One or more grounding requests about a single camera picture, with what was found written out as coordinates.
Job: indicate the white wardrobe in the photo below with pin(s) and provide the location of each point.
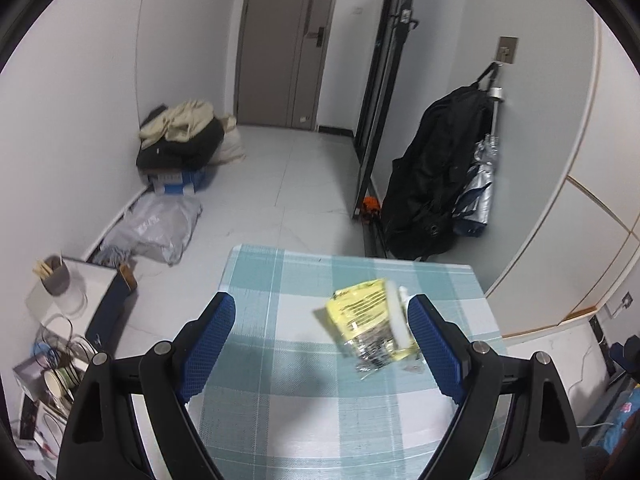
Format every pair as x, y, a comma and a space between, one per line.
565, 210

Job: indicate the grey plastic bag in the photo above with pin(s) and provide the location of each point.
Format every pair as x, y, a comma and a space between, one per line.
155, 225

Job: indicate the black metal door frame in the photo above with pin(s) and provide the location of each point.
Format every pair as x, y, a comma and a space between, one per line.
382, 85

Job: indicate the wall hook plate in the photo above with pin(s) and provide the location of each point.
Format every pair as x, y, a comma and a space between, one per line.
507, 50

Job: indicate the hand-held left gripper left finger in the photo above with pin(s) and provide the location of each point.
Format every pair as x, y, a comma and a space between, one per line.
210, 345

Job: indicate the white box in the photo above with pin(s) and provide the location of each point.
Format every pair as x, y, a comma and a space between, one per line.
95, 290

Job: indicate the blue patterned cloth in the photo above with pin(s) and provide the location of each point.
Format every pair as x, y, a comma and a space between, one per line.
625, 420

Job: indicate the silver folding umbrella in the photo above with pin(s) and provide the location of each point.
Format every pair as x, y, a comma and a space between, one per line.
477, 195

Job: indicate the black clothing pile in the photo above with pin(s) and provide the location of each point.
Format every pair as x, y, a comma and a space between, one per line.
185, 150

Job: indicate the beige cloth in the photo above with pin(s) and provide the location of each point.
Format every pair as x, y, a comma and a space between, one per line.
177, 120

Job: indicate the wooden sticks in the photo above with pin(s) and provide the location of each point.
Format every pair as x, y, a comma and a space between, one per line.
46, 266

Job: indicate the black backpack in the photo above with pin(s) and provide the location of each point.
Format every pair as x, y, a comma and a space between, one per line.
430, 175

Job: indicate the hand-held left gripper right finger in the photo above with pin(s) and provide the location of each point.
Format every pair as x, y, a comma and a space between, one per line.
435, 345

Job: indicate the wall socket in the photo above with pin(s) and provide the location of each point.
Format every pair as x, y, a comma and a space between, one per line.
626, 302

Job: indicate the grey brown door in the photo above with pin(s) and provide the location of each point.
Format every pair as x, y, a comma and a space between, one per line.
280, 50

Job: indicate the small orange object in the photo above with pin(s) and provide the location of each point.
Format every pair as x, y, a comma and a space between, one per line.
371, 206

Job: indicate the black floor rail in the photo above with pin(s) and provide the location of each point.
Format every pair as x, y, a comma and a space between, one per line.
375, 240

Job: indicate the checked tablecloth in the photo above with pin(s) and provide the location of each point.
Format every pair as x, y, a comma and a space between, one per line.
300, 410

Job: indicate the blue cardboard box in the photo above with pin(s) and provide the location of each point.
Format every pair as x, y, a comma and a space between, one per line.
175, 182

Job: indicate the yellow clear plastic packet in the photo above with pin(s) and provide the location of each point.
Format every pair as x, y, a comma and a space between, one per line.
362, 312

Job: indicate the beige tote bag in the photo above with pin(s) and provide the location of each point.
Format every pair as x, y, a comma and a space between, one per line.
230, 145

